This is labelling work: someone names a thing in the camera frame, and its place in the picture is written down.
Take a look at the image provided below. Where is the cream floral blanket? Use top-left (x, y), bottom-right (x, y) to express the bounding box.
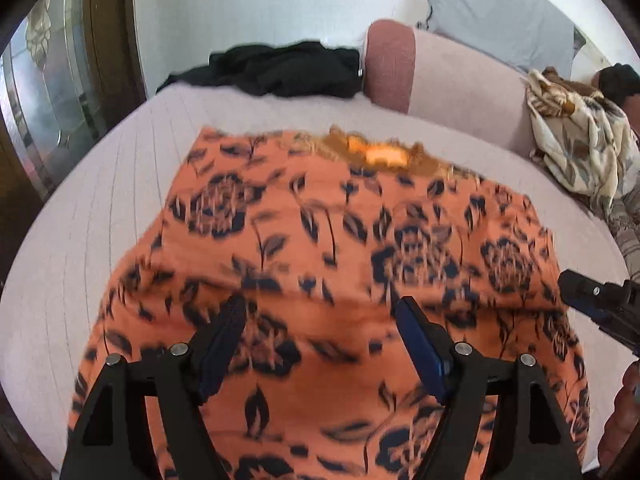
top-left (525, 67), bottom-right (639, 218)

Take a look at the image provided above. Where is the orange floral garment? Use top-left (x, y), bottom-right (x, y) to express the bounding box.
top-left (72, 128), bottom-right (590, 479)

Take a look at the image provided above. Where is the pink quilted bolster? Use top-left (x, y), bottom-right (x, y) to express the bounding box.
top-left (362, 20), bottom-right (535, 157)

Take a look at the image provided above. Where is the black clothing pile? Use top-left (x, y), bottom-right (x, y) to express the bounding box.
top-left (158, 41), bottom-right (362, 99)

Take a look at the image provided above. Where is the brown wooden door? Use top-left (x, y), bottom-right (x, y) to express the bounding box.
top-left (1, 0), bottom-right (146, 273)

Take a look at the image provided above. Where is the person's right hand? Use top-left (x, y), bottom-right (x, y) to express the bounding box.
top-left (598, 361), bottom-right (640, 470)

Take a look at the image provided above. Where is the striped sofa cushion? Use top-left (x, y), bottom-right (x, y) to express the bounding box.
top-left (606, 190), bottom-right (640, 283)

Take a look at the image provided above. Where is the grey pillow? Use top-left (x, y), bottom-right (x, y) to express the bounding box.
top-left (424, 0), bottom-right (578, 77)

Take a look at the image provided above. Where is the black garment on headboard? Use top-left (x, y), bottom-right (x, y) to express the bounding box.
top-left (598, 63), bottom-right (640, 107)

